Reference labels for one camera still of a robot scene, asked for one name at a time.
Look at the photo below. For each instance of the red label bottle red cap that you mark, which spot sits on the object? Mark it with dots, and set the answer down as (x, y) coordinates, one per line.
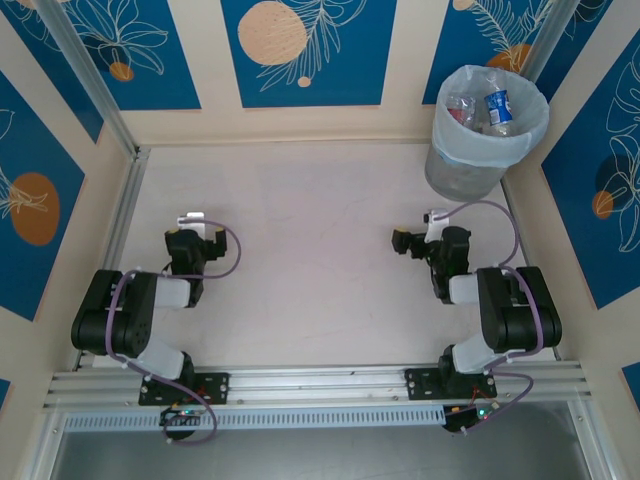
(457, 112)

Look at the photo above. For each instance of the Pepsi plastic bottle blue cap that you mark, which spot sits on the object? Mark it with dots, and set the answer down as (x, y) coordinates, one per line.
(498, 107)

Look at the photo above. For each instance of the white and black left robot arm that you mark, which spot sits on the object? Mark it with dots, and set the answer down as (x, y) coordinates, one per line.
(125, 315)

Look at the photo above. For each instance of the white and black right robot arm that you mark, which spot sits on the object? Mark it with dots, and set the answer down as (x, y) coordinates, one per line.
(520, 315)

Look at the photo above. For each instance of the grey round waste bin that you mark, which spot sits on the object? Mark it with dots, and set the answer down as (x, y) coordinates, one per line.
(450, 180)

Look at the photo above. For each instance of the left circuit board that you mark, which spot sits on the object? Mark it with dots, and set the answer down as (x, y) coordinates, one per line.
(182, 414)

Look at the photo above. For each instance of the circuit board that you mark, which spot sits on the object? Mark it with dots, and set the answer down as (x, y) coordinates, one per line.
(467, 417)
(182, 414)

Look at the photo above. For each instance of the right circuit board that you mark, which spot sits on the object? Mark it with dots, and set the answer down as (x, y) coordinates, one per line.
(467, 417)

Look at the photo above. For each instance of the grey metal lower panel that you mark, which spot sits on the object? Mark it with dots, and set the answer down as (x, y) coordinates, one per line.
(320, 455)

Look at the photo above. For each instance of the aluminium side rail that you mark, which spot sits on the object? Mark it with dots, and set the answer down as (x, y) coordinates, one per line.
(127, 200)
(509, 200)

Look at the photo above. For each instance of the aluminium frame post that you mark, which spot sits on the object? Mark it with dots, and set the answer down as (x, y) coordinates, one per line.
(98, 95)
(553, 30)

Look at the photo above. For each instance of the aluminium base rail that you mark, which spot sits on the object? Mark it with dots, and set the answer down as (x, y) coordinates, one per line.
(320, 385)

